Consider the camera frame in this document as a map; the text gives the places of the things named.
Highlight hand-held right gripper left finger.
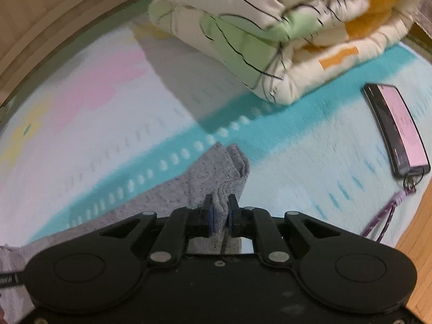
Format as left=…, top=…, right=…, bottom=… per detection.
left=98, top=194, right=214, bottom=268

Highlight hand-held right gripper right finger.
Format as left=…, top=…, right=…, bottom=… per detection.
left=227, top=194, right=342, bottom=268

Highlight grey pants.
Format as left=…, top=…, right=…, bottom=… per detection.
left=0, top=143, right=251, bottom=324

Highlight floral printed bed sheet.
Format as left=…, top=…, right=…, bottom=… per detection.
left=0, top=3, right=432, bottom=248

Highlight black smartphone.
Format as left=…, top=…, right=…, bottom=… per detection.
left=363, top=83, right=431, bottom=178

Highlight folded leaf print quilt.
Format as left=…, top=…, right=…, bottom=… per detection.
left=133, top=0, right=426, bottom=106

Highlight wooden headboard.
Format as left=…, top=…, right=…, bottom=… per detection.
left=0, top=0, right=156, bottom=110

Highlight purple lanyard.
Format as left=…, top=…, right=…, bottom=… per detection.
left=360, top=189, right=411, bottom=244

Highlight metal key ring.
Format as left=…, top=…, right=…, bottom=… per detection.
left=401, top=168, right=426, bottom=195

